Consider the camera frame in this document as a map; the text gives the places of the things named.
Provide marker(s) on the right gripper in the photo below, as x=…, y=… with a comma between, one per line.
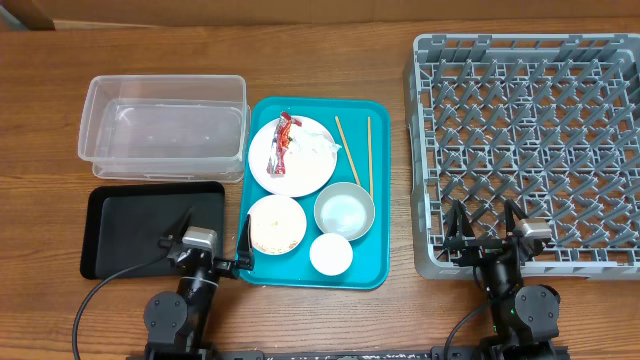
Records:
x=460, y=228

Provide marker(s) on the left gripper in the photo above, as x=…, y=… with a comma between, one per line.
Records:
x=229, y=268

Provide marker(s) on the small pink bowl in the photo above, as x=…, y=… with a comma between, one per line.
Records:
x=278, y=224

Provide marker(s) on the red snack wrapper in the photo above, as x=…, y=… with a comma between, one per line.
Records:
x=280, y=143

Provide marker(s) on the white cup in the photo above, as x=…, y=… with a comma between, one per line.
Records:
x=331, y=254

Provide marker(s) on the large pink plate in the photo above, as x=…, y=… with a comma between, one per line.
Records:
x=305, y=172

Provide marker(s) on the grey bowl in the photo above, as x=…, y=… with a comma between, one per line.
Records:
x=345, y=209

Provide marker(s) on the white tissue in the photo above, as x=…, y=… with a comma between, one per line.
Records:
x=308, y=141

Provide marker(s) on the wooden chopstick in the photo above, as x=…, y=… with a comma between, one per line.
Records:
x=347, y=150
x=370, y=157

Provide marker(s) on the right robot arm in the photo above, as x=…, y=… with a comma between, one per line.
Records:
x=524, y=317

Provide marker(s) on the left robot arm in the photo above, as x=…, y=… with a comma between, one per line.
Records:
x=176, y=321

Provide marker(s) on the grey dishwasher rack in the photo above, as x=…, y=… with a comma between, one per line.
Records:
x=548, y=121

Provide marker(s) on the black plastic tray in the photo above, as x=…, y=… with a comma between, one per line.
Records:
x=125, y=223

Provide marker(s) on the teal serving tray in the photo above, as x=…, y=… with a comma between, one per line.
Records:
x=316, y=193

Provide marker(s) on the clear plastic bin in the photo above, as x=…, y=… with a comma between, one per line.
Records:
x=166, y=127

